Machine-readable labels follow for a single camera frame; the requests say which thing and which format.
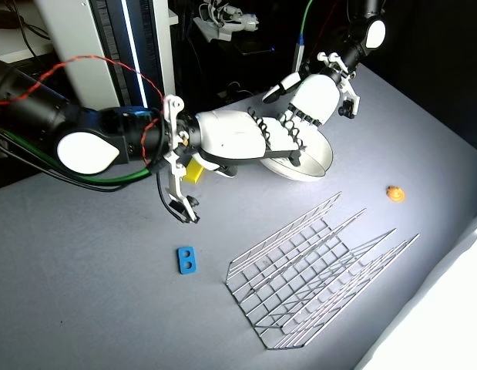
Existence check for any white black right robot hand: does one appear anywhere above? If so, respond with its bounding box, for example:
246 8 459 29
190 109 307 179

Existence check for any yellow rectangular block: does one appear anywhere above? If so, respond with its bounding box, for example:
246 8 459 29
183 157 205 184

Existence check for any white robot hand on stand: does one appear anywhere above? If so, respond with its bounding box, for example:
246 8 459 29
192 0 261 42

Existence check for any grey adapter with blue plug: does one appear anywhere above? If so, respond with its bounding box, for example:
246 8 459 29
291 34 307 75

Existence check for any blue block with two holes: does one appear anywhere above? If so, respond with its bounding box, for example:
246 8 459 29
176 246 198 275

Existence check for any white robot column blue light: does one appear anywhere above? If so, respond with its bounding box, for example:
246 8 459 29
34 0 178 113

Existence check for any orange swirl cookie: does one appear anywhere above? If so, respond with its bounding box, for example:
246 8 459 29
385 185 407 204

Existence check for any white cloth backdrop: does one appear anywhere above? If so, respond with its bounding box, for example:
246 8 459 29
352 210 477 370

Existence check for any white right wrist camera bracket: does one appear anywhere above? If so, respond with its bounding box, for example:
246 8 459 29
157 94 201 225

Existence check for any black camera cable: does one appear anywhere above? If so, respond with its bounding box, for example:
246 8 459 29
156 169 187 223

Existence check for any thick green cable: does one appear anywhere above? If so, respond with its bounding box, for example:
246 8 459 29
0 126 164 184

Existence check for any thin green cable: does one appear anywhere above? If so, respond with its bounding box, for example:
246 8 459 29
299 0 314 39

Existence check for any red black twisted wire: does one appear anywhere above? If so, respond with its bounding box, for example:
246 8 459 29
317 0 340 51
0 55 166 167

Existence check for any silver wire plate rack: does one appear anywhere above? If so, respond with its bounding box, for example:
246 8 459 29
223 191 422 351

